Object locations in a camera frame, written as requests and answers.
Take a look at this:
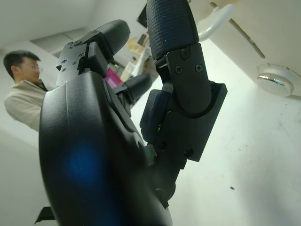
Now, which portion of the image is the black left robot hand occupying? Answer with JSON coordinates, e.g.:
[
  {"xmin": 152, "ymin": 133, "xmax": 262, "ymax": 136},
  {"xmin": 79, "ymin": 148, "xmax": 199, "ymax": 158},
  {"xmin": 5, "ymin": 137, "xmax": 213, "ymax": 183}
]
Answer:
[{"xmin": 39, "ymin": 0, "xmax": 228, "ymax": 226}]

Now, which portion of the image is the pink box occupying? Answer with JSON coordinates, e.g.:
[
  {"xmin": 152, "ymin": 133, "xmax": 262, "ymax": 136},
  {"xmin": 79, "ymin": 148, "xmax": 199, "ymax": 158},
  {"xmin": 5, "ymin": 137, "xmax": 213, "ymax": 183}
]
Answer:
[{"xmin": 104, "ymin": 68, "xmax": 124, "ymax": 90}]

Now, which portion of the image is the person in beige jacket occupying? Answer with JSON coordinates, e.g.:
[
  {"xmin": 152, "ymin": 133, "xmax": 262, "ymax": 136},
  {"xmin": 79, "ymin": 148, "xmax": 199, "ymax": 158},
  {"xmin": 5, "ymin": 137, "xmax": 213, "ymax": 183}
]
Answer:
[{"xmin": 3, "ymin": 49, "xmax": 58, "ymax": 133}]

